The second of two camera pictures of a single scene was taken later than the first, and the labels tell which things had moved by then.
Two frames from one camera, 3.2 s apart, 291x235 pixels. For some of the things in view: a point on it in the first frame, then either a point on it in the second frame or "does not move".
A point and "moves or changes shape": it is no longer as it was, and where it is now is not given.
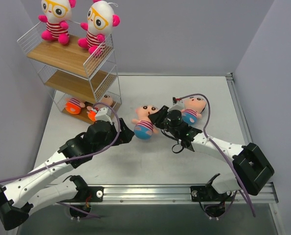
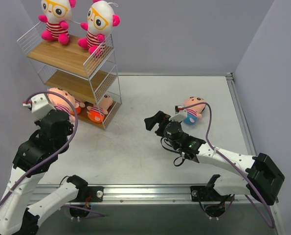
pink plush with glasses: [100, 19] does not move
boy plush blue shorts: [144, 128] -> [61, 104]
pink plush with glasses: [57, 12] does not move
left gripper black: [121, 133] -> [68, 128]
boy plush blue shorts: [193, 107] does not move
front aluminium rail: [262, 194] does not move
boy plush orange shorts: [106, 99] moves or changes shape
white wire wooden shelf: [83, 82] does not move
